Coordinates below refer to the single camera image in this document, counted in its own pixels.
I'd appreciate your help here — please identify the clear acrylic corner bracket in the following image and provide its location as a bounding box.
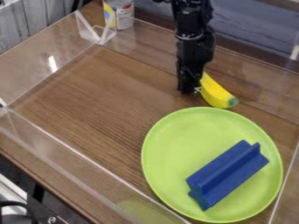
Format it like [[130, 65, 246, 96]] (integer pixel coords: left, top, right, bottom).
[[75, 10, 118, 46]]

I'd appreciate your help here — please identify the green round plate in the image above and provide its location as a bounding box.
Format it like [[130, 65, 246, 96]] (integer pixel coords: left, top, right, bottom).
[[142, 107, 285, 223]]

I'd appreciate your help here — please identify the blue plastic block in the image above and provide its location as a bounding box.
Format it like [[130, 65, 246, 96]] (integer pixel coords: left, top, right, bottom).
[[186, 140, 269, 211]]

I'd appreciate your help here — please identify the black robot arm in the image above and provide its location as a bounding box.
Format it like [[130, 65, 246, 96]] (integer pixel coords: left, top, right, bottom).
[[154, 0, 217, 94]]

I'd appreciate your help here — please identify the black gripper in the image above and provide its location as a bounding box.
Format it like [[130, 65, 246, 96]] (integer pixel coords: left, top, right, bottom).
[[175, 27, 217, 94]]

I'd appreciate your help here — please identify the clear acrylic enclosure wall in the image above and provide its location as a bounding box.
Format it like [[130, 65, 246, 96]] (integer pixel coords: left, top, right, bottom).
[[0, 8, 299, 224]]

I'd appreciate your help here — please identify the black cable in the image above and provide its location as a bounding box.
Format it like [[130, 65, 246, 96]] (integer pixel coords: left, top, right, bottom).
[[0, 200, 39, 224]]

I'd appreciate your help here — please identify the yellow toy banana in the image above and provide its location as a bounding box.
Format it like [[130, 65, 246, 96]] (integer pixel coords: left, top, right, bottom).
[[201, 73, 239, 109]]

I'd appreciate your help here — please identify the white yellow can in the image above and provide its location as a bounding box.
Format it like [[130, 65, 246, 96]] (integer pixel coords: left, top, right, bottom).
[[103, 0, 135, 31]]

